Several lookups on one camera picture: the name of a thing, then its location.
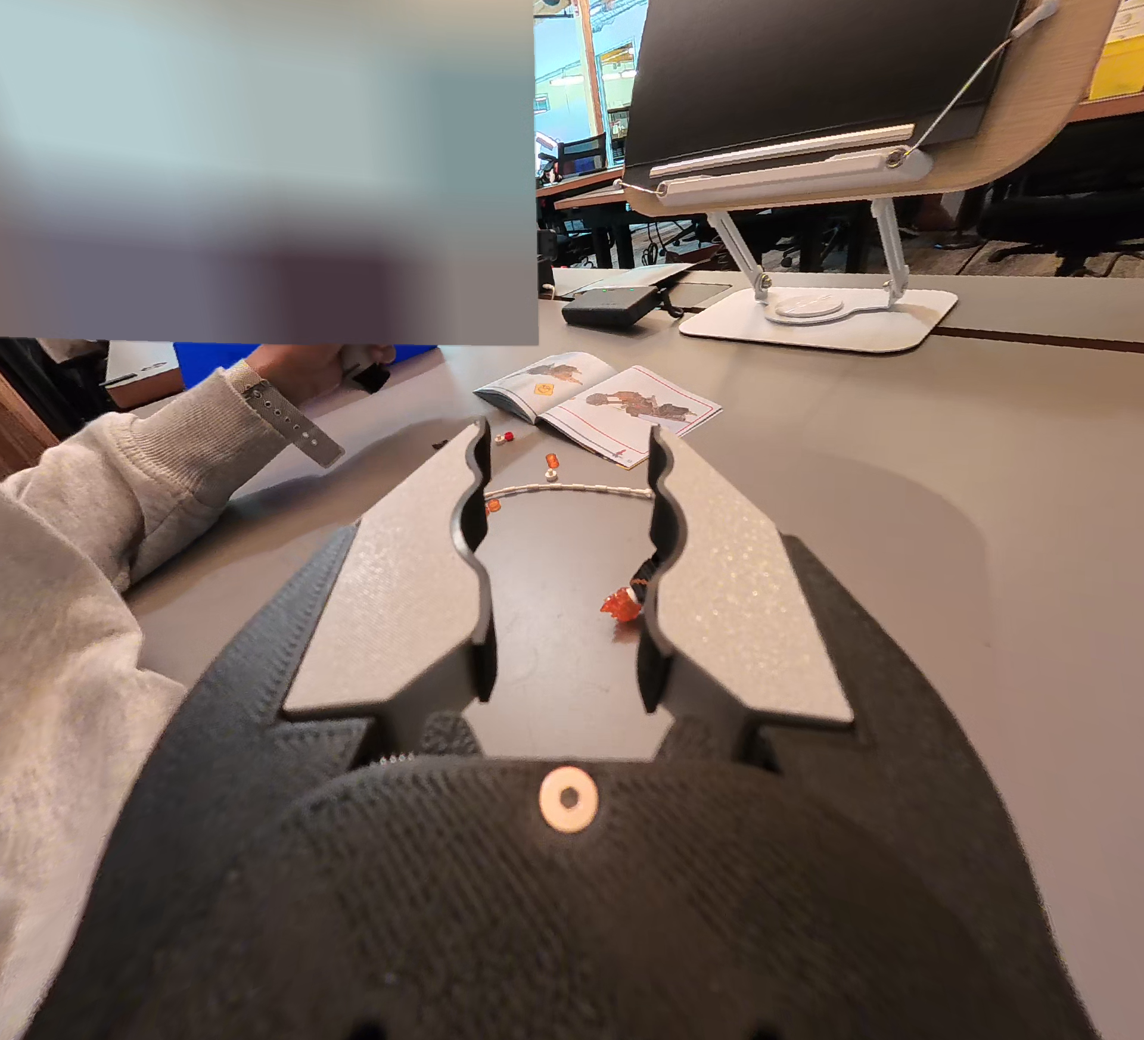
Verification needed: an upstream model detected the person's left forearm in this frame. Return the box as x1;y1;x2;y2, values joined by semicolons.
0;361;300;612

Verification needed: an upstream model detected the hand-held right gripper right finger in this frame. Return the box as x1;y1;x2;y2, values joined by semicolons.
633;424;854;757

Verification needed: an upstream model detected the yellow box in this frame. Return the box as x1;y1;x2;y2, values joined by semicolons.
1087;30;1144;105

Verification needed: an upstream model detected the person's left hand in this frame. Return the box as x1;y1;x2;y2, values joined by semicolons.
245;343;397;407

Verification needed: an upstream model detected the black office chair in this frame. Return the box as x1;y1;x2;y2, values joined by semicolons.
977;164;1144;280

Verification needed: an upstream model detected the black power adapter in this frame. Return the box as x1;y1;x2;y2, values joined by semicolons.
560;286;664;334

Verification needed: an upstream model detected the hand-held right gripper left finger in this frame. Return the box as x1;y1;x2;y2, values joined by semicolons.
282;417;500;745

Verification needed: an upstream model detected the white lego chain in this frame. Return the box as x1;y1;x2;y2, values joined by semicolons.
485;481;655;507

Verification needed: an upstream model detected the lego instruction booklet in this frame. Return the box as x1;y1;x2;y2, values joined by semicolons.
472;350;725;471

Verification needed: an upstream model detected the black flame-footed lego minifigure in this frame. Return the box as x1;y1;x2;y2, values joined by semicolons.
599;556;664;623

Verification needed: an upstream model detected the background office desk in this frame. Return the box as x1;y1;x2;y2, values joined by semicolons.
536;167;638;271

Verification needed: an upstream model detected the grey perforated wrist strap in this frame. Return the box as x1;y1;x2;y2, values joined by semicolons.
240;379;346;469

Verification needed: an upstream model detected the blue plastic bin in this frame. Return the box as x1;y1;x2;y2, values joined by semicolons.
174;341;441;391

